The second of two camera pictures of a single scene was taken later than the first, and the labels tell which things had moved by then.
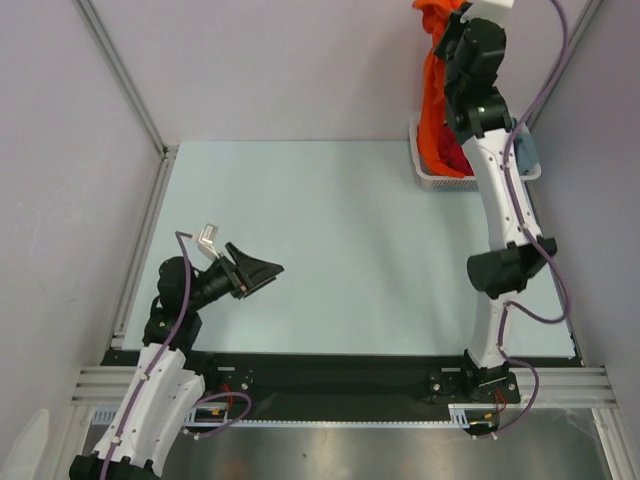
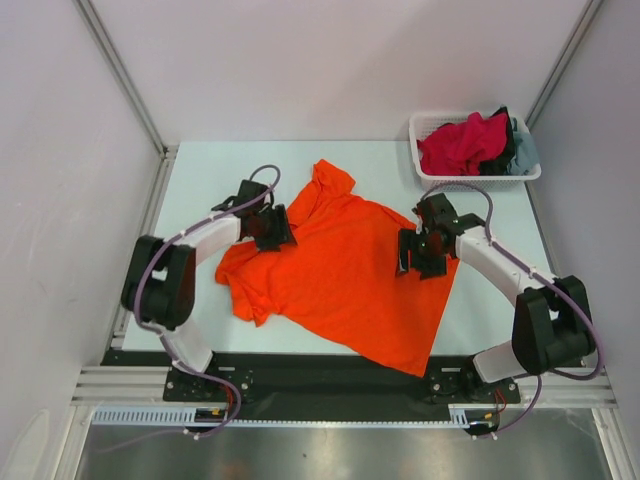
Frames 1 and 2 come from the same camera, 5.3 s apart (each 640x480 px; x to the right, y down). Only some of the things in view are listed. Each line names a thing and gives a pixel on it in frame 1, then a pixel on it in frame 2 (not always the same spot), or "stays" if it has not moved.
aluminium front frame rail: (578, 386) stays
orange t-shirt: (431, 118) → (339, 280)
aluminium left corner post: (165, 151) stays
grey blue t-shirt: (526, 150) stays
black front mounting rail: (358, 385) stays
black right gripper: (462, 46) → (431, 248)
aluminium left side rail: (143, 245) stays
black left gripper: (253, 270) → (281, 232)
